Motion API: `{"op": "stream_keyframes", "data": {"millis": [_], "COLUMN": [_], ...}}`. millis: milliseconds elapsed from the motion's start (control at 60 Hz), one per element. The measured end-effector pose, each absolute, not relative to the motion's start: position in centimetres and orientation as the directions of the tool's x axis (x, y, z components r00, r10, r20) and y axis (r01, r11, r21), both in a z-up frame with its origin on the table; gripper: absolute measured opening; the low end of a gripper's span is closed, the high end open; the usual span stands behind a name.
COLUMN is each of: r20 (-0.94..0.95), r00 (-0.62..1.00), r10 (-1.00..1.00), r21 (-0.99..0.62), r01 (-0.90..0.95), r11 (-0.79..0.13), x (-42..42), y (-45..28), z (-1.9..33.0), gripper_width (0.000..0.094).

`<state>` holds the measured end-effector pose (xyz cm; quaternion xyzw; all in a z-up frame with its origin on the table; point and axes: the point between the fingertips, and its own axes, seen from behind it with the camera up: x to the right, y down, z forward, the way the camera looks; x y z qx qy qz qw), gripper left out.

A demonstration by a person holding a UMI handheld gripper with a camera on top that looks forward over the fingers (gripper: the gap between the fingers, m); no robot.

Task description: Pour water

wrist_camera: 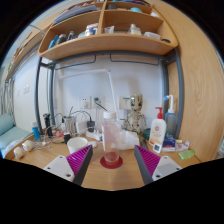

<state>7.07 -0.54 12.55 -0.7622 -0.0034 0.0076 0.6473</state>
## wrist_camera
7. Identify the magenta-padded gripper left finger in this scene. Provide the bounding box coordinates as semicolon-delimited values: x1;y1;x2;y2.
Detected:
43;144;94;187

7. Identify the white power adapter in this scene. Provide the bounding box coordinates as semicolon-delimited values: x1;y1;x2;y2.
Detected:
75;120;89;135

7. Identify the white bottle with red pump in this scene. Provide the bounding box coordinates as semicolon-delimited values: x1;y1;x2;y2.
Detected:
148;106;167;147

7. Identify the green flat packet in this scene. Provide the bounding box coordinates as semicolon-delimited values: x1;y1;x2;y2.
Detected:
178;149;196;160

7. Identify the clear bottle with white cap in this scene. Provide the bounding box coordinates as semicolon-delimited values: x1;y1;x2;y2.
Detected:
101;111;122;164

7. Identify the small blue bottle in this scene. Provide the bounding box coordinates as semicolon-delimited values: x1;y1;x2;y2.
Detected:
31;120;42;142

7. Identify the small blue box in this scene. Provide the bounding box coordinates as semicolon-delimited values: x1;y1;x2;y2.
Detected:
162;135;177;149

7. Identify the tree creature figurine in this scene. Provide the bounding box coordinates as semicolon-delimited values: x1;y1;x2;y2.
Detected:
123;94;148;134

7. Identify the flat round red coaster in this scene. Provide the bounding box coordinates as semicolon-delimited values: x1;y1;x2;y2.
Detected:
99;155;124;170

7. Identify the black plug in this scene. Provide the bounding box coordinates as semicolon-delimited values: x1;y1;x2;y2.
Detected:
86;120;97;134

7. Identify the white wall socket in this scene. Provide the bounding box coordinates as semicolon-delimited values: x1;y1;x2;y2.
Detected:
93;96;105;109
79;96;92;109

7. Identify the black electric shaver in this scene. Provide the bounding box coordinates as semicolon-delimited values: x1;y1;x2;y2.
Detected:
42;113;54;138

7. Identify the clear pen holder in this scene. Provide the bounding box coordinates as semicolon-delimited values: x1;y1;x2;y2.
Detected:
64;114;78;136

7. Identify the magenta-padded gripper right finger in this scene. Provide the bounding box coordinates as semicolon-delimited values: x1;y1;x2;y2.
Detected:
133;144;183;186

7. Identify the wash bottle with bent spout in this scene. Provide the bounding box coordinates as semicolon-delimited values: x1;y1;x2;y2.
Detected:
163;94;178;138

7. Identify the white power strip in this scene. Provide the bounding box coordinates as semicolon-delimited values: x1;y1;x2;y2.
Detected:
85;130;103;142

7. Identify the teal cushion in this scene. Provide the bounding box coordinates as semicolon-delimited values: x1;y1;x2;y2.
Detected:
0;113;33;151

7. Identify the dark teal box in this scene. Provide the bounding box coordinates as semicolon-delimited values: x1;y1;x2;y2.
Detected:
142;128;152;140

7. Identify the white paper cup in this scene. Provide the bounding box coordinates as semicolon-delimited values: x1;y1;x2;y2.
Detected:
66;136;90;155

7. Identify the wooden shelf unit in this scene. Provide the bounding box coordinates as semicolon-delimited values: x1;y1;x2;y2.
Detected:
37;0;179;62

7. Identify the small white digital clock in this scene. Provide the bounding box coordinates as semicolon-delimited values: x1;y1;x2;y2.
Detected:
152;142;163;154

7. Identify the white desk lamp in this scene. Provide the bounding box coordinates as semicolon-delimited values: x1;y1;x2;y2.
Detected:
58;68;121;121

